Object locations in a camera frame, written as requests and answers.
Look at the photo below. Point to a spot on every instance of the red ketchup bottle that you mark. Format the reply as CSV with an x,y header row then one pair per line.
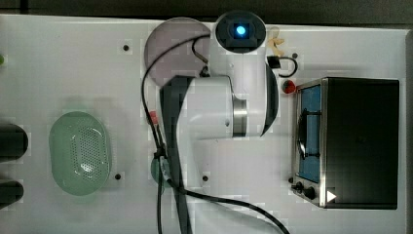
x,y
154,117

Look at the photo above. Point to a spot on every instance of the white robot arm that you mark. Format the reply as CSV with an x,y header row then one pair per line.
x,y
239,98

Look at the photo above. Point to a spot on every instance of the green oval strainer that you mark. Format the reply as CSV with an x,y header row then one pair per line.
x,y
80,153

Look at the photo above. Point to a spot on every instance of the grey round plate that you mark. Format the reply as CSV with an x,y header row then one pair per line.
x,y
171,47

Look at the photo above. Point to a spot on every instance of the red strawberry toy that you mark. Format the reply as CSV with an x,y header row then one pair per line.
x,y
288,87

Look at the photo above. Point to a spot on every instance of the yellow plush toy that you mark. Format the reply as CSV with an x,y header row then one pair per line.
x,y
273,41

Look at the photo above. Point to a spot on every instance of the black toaster oven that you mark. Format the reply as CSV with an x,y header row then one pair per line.
x,y
346,143

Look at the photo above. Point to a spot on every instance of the upper black cylinder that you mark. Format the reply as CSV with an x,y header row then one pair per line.
x,y
13,142

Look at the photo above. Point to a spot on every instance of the black cylinder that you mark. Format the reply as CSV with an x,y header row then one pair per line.
x,y
13,142
10,192

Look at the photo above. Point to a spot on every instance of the lower black cylinder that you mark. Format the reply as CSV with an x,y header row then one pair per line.
x,y
10,192

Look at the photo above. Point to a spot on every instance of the green cup with handle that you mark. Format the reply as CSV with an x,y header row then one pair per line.
x,y
160,171

